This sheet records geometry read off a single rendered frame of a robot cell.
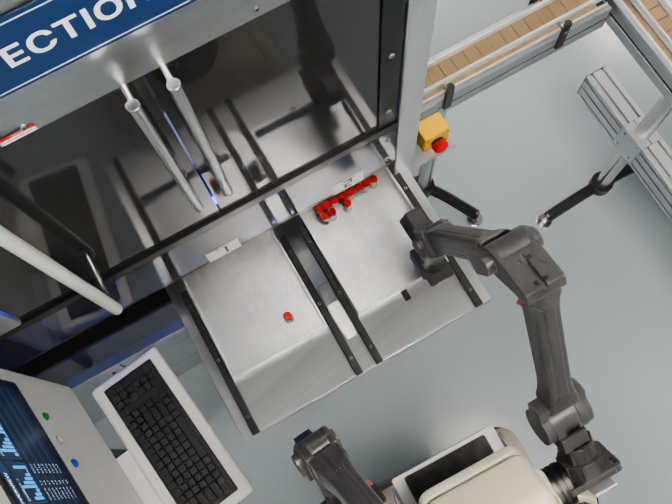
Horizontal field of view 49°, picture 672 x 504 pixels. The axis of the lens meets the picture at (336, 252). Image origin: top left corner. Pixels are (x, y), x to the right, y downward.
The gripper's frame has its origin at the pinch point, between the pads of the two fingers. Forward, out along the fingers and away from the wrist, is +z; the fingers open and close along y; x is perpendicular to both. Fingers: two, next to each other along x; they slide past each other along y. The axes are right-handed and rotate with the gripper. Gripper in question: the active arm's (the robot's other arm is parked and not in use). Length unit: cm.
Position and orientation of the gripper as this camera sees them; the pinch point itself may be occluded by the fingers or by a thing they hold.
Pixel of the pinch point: (431, 274)
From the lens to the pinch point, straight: 185.9
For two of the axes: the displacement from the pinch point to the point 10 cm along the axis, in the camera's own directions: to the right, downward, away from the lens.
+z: 1.0, 3.5, 9.3
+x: -8.7, 4.8, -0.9
